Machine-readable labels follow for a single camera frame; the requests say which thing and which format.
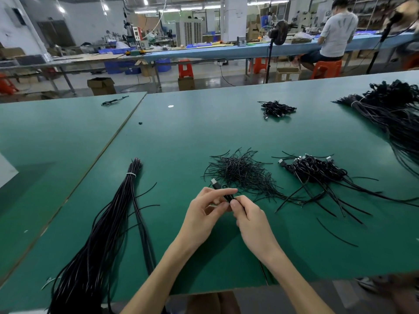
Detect person's left forearm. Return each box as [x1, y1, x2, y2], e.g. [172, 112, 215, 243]
[121, 242, 200, 314]

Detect person's right hand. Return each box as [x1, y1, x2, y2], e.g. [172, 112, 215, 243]
[229, 195, 284, 266]

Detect person's right leg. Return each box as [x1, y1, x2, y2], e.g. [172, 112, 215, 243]
[373, 274, 419, 314]

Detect large heap of black cables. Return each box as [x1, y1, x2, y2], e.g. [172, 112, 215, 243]
[334, 79, 419, 177]

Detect long blue workbench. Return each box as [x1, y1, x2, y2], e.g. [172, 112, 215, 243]
[131, 32, 416, 63]

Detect black tripod stand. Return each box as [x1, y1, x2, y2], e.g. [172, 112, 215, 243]
[365, 11, 403, 75]

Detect red plastic stool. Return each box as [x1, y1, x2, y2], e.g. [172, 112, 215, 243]
[177, 61, 195, 79]

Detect person's brown shorts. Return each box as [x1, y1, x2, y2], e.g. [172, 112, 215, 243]
[186, 291, 242, 314]

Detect pile of black wire ties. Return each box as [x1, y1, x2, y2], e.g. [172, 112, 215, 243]
[203, 148, 289, 201]

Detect small pile of knotted cables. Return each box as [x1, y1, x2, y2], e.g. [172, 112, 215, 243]
[258, 100, 297, 120]

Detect large white box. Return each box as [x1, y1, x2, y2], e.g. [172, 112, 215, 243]
[0, 154, 19, 189]

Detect long black cable bundle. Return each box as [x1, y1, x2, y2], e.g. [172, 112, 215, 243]
[47, 159, 161, 314]

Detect black fan on stand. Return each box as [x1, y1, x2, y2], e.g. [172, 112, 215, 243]
[264, 20, 290, 84]

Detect person's left hand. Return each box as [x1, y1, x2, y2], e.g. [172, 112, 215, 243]
[177, 188, 238, 256]

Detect small cardboard box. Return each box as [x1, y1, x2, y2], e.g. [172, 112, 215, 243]
[178, 76, 195, 92]

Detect open cardboard box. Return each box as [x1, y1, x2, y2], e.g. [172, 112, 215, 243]
[87, 77, 117, 96]

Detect person's right forearm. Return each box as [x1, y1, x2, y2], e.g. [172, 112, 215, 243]
[262, 248, 335, 314]

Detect small cable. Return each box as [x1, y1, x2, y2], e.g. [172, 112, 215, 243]
[101, 95, 130, 106]

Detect loose black wire tie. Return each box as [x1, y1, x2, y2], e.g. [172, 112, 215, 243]
[316, 218, 359, 248]

